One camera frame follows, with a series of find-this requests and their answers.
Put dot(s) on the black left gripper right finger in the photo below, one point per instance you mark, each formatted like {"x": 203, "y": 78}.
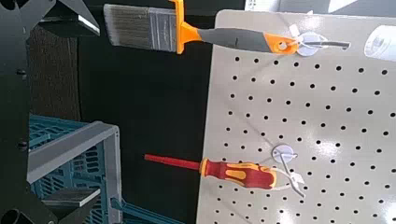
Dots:
{"x": 85, "y": 25}

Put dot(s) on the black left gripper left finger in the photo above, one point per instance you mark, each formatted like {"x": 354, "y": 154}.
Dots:
{"x": 71, "y": 197}

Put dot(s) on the blue crate with grey rim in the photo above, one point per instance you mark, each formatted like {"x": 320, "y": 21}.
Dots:
{"x": 71, "y": 143}

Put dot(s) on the black back panel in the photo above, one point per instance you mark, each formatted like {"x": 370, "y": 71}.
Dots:
{"x": 155, "y": 109}

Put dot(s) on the red yellow screwdriver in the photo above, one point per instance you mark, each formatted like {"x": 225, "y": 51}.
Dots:
{"x": 243, "y": 174}

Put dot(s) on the white printed sign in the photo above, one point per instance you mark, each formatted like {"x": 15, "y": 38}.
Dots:
{"x": 261, "y": 4}

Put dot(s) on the white zip tie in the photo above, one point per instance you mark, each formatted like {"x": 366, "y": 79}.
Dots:
{"x": 294, "y": 30}
{"x": 298, "y": 178}

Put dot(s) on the white disc metal peg hook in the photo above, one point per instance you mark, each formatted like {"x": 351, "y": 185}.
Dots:
{"x": 306, "y": 51}
{"x": 280, "y": 149}

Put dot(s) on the white perforated pegboard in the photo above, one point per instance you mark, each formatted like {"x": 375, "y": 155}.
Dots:
{"x": 327, "y": 124}

